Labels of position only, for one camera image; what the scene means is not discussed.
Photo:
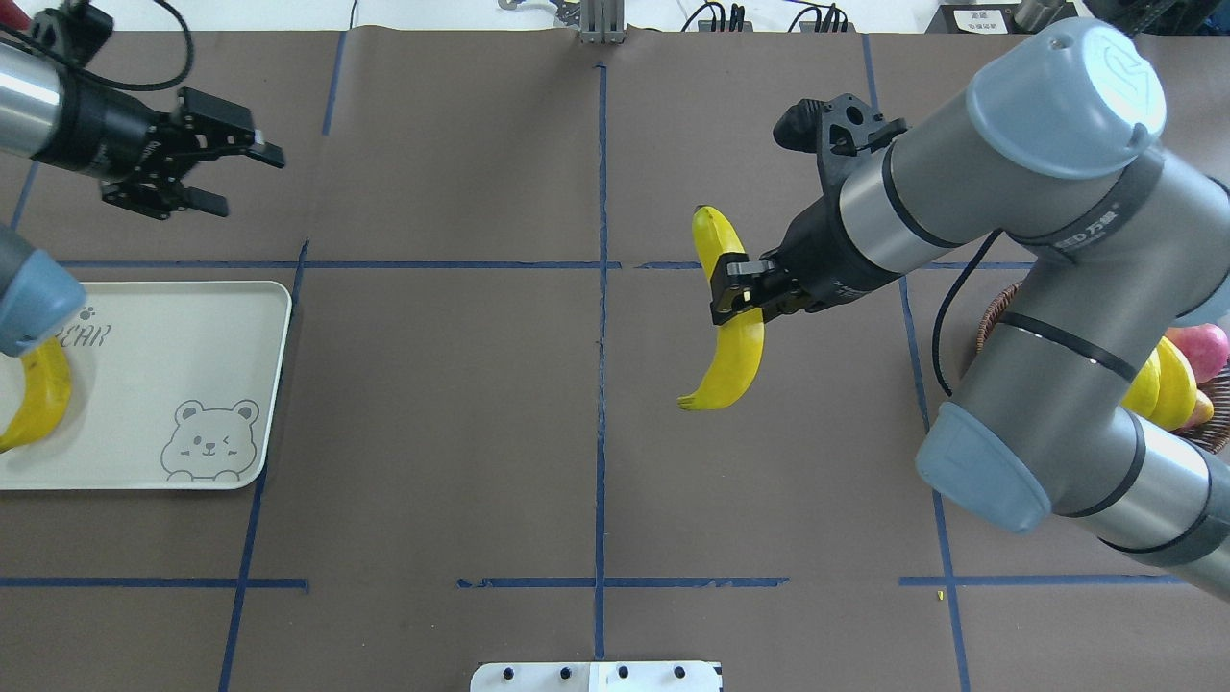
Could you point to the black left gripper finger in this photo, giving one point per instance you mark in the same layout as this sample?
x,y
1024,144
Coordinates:
x,y
193,198
268,153

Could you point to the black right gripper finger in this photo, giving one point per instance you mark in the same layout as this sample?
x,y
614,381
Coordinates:
x,y
737,277
728,304

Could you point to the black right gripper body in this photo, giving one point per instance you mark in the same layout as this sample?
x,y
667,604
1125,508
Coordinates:
x,y
823,248

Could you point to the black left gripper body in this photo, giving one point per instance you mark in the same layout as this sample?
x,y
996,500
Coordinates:
x,y
104,133

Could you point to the yellow banana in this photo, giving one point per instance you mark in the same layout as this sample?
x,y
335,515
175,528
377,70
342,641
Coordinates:
x,y
1144,393
1176,400
739,324
48,393

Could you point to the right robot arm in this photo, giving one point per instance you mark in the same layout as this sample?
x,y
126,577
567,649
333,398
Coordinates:
x,y
1054,144

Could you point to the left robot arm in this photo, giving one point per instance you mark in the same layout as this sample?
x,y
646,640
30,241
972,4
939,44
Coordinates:
x,y
55,117

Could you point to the wicker fruit basket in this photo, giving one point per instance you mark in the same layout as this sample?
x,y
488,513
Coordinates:
x,y
1212,437

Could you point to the white bear tray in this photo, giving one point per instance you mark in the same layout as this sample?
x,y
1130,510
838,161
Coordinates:
x,y
174,387

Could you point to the black label box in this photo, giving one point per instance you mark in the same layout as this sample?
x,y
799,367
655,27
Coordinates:
x,y
986,19

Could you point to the metal cup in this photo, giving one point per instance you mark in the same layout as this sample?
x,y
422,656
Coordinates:
x,y
1030,16

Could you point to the red pink apple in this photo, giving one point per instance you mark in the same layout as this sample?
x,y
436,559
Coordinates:
x,y
1206,348

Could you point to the orange yellow mango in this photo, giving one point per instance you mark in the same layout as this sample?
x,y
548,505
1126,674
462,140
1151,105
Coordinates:
x,y
1203,411

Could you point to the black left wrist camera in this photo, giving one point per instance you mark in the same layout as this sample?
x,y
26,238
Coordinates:
x,y
73,31

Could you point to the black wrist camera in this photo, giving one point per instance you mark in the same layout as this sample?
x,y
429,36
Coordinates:
x,y
73,31
839,133

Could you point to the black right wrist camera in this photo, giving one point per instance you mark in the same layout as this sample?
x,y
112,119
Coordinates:
x,y
839,133

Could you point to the aluminium frame post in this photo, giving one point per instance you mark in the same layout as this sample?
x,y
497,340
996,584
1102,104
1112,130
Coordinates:
x,y
602,21

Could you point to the white camera pillar with base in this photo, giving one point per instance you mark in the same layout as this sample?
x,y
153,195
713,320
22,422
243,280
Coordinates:
x,y
636,675

